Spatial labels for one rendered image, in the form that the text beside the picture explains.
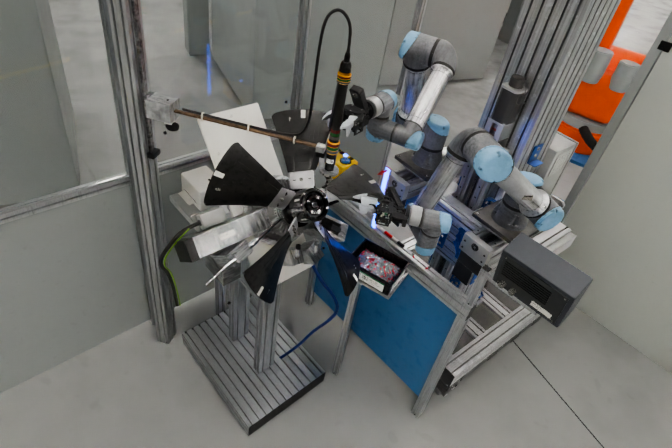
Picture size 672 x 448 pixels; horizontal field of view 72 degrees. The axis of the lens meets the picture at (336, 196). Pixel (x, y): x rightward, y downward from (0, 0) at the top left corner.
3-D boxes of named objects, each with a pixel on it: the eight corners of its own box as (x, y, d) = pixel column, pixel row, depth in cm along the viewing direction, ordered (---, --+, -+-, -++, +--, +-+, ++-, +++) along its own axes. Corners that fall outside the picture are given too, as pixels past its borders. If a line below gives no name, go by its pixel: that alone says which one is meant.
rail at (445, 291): (320, 200, 234) (322, 188, 229) (326, 198, 236) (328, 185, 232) (465, 321, 186) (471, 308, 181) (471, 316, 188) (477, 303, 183)
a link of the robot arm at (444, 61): (467, 60, 190) (416, 158, 177) (442, 52, 193) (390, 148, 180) (470, 40, 179) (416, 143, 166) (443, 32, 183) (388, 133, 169)
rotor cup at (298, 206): (286, 233, 166) (306, 231, 156) (273, 195, 165) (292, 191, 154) (317, 219, 175) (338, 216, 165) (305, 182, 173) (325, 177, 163)
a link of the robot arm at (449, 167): (459, 111, 164) (394, 214, 189) (473, 126, 156) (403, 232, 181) (483, 119, 169) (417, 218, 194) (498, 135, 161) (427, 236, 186)
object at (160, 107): (143, 119, 165) (141, 97, 160) (154, 110, 170) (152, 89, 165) (170, 125, 164) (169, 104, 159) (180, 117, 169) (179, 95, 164)
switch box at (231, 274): (205, 265, 211) (203, 229, 197) (222, 257, 216) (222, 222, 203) (222, 286, 203) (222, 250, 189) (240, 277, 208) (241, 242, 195)
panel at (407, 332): (313, 291, 273) (328, 203, 233) (314, 290, 273) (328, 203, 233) (419, 397, 229) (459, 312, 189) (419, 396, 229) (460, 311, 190)
